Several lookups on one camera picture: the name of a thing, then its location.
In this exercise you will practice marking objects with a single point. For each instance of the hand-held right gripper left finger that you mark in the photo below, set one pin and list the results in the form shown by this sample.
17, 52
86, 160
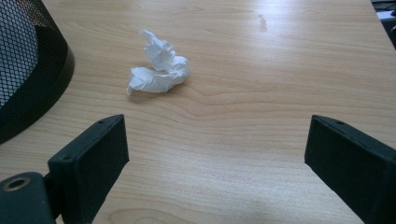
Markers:
90, 165

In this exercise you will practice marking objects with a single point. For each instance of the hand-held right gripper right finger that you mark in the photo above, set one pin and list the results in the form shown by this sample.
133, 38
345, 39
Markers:
351, 161

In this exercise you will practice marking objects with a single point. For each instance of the black mesh waste basket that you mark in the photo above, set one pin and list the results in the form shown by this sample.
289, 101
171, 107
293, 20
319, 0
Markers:
28, 65

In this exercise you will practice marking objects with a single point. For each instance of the white tissue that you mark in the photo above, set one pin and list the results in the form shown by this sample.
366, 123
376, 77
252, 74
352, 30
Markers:
162, 68

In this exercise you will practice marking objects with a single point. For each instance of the dark objects beyond table edge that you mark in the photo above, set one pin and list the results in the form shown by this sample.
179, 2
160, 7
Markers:
387, 18

